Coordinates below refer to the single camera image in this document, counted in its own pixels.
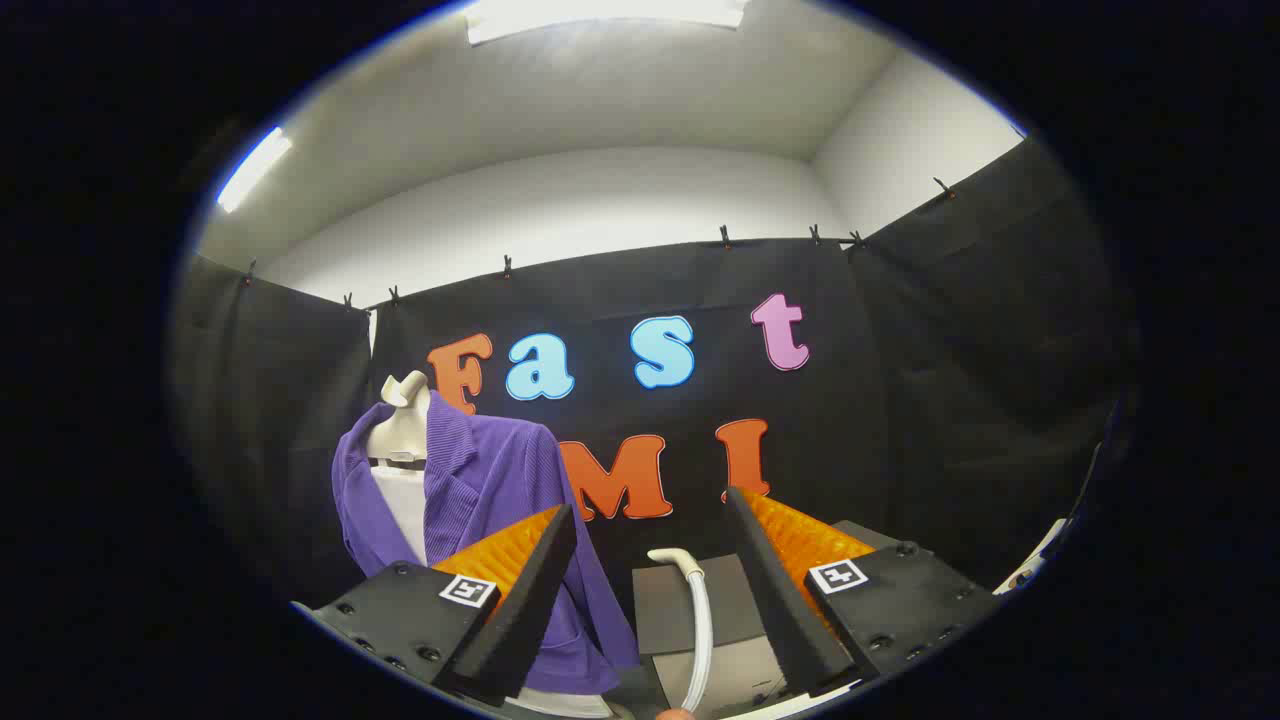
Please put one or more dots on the grey top drawer cabinet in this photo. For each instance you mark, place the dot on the grey top drawer cabinet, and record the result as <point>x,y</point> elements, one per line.
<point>670,600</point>

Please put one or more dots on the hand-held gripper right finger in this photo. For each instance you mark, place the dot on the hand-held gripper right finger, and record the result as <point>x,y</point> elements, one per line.
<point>775,590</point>

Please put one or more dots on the white side table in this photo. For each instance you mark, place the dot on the white side table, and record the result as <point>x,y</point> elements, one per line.
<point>1030,565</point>

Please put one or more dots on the white garment steamer head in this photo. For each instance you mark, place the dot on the white garment steamer head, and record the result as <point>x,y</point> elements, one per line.
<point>700,620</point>

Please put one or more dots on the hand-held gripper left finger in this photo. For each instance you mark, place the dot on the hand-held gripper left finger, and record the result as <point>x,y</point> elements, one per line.
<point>530,600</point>

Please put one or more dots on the wide ceiling light panel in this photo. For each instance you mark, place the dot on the wide ceiling light panel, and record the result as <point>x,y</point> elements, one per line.
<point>600,15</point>

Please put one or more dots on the narrow ceiling light strip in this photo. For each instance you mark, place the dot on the narrow ceiling light strip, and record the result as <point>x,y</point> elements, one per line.
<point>253,170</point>

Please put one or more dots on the row of black backdrop clips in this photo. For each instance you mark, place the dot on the row of black backdrop clips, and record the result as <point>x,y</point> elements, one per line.
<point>725,237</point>

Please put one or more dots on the white steamer hanger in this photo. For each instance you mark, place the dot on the white steamer hanger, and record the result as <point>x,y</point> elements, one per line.
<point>405,430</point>

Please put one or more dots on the black backdrop cloth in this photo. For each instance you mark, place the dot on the black backdrop cloth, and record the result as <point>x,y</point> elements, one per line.
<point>900,400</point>

